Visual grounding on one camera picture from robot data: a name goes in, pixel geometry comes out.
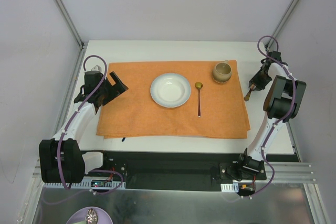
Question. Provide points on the left aluminium frame post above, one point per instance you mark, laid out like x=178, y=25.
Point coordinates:
x=70, y=24

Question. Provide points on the beige ceramic mug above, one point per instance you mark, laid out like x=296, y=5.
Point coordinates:
x=222, y=72

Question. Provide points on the aluminium front rail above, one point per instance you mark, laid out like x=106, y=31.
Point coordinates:
x=288, y=169

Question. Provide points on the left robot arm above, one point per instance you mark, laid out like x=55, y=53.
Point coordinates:
x=61, y=160

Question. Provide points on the gold purple spoon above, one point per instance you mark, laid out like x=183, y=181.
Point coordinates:
x=199, y=86

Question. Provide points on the silver cutlery on lilac plate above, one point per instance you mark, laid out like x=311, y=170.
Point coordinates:
x=91, y=217

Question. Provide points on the white ceramic plate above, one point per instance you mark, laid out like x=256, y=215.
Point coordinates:
x=170, y=90

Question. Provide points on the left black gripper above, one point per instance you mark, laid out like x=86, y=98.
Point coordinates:
x=111, y=91

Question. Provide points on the right aluminium frame post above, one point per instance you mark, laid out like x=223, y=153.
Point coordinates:
x=285, y=17

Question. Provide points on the orange cloth placemat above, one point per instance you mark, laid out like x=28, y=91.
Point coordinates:
x=134, y=113

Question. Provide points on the iridescent purple knife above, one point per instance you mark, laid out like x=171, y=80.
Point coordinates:
x=247, y=96

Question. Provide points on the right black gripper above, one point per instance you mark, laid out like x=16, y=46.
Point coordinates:
x=256, y=84

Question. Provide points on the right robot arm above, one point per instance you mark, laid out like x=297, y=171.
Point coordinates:
x=281, y=104

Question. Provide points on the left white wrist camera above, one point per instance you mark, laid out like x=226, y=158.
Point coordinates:
x=97, y=68

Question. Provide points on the lilac plate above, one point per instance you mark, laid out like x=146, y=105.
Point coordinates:
x=79, y=216

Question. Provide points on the white cable duct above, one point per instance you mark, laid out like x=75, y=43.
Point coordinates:
x=98, y=184
x=230, y=188

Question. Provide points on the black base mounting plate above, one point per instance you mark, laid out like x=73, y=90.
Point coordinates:
x=173, y=171

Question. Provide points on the aluminium frame post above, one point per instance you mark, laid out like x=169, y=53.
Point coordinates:
x=70, y=24
x=285, y=17

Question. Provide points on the left white cable duct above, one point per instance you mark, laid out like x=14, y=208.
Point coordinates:
x=98, y=184

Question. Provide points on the right white cable duct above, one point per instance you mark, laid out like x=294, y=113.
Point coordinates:
x=230, y=188

